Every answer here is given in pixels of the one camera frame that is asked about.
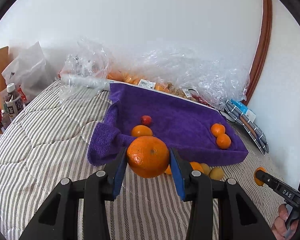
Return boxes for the plastic drink bottle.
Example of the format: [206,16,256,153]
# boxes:
[5,83,24,120]

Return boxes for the yellow-green small fruit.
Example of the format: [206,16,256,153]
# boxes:
[209,167,224,180]
[200,163,211,176]

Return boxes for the large orange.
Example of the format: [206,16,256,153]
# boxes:
[126,136,170,178]

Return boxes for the striped quilted mattress cover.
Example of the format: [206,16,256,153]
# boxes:
[0,80,293,240]

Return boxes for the clear bag of brown fruit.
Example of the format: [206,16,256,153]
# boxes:
[141,48,249,109]

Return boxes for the small red fruit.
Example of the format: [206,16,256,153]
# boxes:
[140,115,152,127]

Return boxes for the purple towel covered tray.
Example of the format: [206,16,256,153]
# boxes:
[87,83,248,166]

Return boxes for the crumpled clear plastic bag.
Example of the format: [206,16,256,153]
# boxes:
[59,38,112,104]

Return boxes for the orange with stem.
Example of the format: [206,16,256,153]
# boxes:
[210,123,225,138]

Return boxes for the right hand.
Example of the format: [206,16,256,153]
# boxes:
[271,204,299,240]

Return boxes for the white plastic bag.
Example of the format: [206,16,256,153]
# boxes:
[1,42,56,104]

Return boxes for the clear bag of oranges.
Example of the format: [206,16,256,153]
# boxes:
[107,55,171,93]

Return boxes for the brown wooden door frame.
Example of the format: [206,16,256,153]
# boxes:
[243,0,273,106]

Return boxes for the folded grey plaid cloth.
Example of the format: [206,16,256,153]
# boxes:
[224,100,269,155]

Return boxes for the blue white tissue pack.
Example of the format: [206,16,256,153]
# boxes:
[230,99,256,122]

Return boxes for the small orange kumquat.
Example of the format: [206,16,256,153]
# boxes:
[254,166,267,186]

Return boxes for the wooden chair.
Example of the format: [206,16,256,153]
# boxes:
[0,46,10,92]

